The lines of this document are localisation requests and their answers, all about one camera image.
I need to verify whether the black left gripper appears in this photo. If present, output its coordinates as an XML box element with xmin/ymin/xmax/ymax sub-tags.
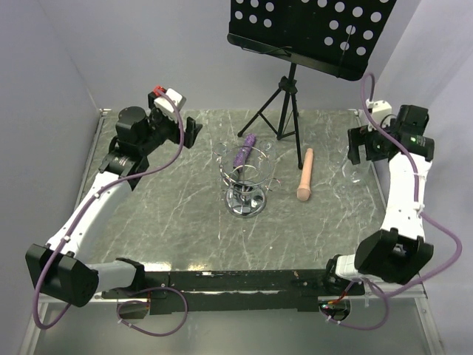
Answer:
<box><xmin>139</xmin><ymin>94</ymin><xmax>202</xmax><ymax>156</ymax></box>

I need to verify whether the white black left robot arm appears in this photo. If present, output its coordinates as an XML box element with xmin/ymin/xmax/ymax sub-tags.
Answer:
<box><xmin>25</xmin><ymin>87</ymin><xmax>203</xmax><ymax>307</ymax></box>

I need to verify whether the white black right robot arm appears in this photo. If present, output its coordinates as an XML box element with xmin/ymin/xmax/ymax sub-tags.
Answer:
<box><xmin>322</xmin><ymin>105</ymin><xmax>435</xmax><ymax>295</ymax></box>

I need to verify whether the chrome wine glass rack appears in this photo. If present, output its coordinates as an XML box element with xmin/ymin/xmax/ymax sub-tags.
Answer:
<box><xmin>218</xmin><ymin>146</ymin><xmax>282</xmax><ymax>218</ymax></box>

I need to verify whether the purple glitter microphone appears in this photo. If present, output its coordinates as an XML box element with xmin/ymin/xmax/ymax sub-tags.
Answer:
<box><xmin>233</xmin><ymin>134</ymin><xmax>256</xmax><ymax>169</ymax></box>

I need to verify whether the beige wooden rolling pin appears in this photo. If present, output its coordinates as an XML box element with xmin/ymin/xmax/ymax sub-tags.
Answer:
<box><xmin>296</xmin><ymin>148</ymin><xmax>314</xmax><ymax>201</ymax></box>

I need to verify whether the black music stand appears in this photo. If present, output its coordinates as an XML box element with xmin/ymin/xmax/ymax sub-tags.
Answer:
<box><xmin>225</xmin><ymin>0</ymin><xmax>398</xmax><ymax>169</ymax></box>

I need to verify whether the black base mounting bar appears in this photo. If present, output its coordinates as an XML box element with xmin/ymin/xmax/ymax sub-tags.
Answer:
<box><xmin>101</xmin><ymin>269</ymin><xmax>348</xmax><ymax>315</ymax></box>

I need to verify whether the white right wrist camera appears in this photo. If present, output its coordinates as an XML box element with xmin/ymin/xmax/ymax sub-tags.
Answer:
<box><xmin>366</xmin><ymin>99</ymin><xmax>392</xmax><ymax>122</ymax></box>

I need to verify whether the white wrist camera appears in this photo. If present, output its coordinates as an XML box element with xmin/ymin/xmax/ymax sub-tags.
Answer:
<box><xmin>366</xmin><ymin>99</ymin><xmax>392</xmax><ymax>122</ymax></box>
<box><xmin>152</xmin><ymin>86</ymin><xmax>186</xmax><ymax>120</ymax></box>

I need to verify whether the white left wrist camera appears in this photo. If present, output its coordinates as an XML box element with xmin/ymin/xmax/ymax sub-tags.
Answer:
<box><xmin>152</xmin><ymin>86</ymin><xmax>186</xmax><ymax>120</ymax></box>

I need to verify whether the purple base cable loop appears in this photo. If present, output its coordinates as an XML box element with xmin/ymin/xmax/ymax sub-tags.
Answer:
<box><xmin>116</xmin><ymin>285</ymin><xmax>190</xmax><ymax>337</ymax></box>

